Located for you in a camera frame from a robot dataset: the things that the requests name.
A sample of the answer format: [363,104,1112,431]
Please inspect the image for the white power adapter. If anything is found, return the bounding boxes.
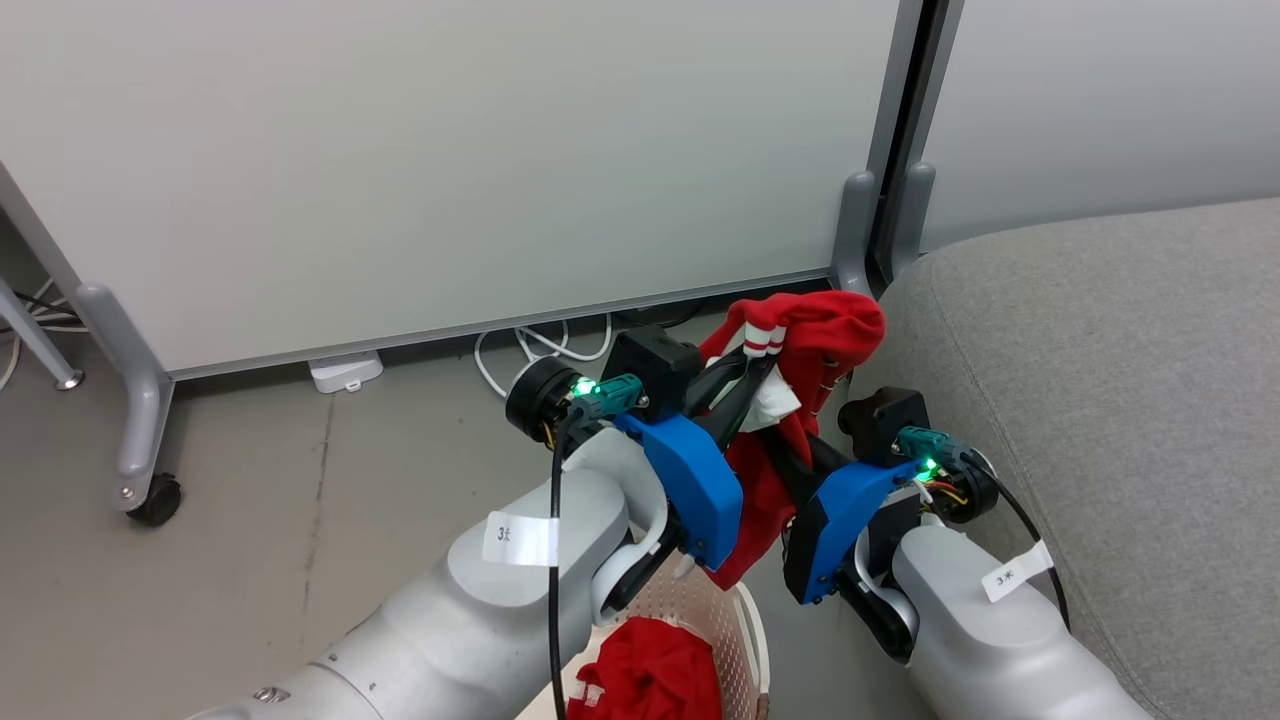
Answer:
[308,350,384,394]

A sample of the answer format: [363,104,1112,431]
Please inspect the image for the red and white garment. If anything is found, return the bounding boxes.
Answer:
[698,290,888,591]

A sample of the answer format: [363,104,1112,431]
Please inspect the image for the red clothing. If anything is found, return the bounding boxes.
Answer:
[567,617,723,720]

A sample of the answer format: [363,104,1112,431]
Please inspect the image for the grey fabric sofa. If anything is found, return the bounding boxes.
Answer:
[850,197,1280,720]

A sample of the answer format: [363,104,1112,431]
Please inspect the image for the thin black and white cables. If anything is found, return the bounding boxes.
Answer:
[0,285,86,391]

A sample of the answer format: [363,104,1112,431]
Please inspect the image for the teal cable connector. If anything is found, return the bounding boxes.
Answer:
[570,375,643,421]
[897,427,966,466]

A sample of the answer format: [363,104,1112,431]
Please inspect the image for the white looped floor cable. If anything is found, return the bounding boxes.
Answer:
[473,315,613,399]

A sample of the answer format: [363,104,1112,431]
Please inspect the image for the grey short panel leg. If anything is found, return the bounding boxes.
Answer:
[890,162,936,281]
[832,170,881,296]

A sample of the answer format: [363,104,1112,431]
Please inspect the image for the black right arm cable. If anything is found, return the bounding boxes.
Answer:
[960,455,1071,631]

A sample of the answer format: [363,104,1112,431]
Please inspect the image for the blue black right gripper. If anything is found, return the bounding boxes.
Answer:
[783,435,921,606]

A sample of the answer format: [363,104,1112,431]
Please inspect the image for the large white partition panel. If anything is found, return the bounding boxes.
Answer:
[0,0,926,381]

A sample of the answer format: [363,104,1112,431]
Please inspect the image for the teal right cable connector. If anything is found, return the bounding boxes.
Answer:
[897,427,966,466]

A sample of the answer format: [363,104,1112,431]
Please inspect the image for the grey slanted pole with foot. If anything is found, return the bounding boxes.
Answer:
[0,275,86,391]

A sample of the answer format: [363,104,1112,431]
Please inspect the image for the black caster wheel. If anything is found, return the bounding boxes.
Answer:
[128,473,183,527]

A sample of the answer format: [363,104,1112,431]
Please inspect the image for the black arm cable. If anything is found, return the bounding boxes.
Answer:
[545,405,601,720]
[960,455,1071,631]

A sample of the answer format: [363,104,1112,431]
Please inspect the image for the teal left cable connector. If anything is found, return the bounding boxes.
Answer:
[570,375,643,421]

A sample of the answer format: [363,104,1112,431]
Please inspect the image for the grey curved panel leg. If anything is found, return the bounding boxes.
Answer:
[75,283,176,511]

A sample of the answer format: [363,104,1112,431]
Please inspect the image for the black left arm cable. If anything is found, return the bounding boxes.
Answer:
[545,405,601,720]

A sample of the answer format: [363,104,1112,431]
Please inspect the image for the cream perforated laundry basket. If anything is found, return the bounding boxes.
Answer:
[515,575,771,720]

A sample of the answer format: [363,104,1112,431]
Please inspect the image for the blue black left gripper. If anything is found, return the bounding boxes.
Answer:
[612,347,783,571]

